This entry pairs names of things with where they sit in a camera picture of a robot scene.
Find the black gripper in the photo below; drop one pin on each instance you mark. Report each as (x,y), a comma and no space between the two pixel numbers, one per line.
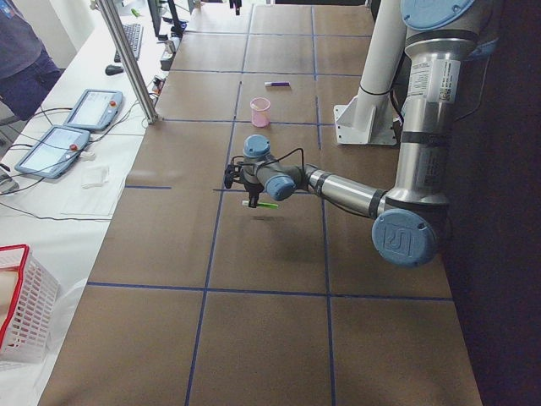
(253,193)
(237,5)

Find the green highlighter pen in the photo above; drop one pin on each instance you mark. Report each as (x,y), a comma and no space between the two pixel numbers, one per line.
(247,203)

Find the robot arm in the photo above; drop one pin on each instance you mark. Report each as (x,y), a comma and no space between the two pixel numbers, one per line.
(406,98)

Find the purple highlighter pen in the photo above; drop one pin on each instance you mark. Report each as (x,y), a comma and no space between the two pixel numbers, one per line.
(277,84)

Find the black keyboard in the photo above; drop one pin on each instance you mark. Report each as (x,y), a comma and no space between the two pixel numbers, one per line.
(134,35)

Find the white pillar with base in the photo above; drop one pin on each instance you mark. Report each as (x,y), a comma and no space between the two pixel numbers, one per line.
(368,118)

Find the black computer mouse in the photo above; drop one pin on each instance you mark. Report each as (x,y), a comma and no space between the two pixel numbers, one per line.
(111,70)

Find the white folded cloth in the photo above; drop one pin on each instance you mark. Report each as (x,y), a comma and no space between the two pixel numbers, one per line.
(94,176)

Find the upper teach pendant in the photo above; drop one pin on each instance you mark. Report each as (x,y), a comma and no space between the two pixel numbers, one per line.
(95,109)

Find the teach pendant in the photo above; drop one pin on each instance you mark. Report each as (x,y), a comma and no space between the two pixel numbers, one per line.
(95,109)
(53,154)

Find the lower teach pendant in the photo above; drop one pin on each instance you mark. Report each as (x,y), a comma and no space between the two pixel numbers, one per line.
(53,154)

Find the person in blue clothes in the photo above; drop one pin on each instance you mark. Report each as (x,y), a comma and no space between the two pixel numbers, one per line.
(28,73)

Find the red white plastic basket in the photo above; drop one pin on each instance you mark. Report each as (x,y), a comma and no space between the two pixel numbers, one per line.
(28,295)

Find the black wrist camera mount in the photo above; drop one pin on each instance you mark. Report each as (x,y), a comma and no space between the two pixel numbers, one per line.
(233,173)

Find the aluminium frame post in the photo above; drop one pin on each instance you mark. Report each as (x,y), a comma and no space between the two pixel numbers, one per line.
(120,40)

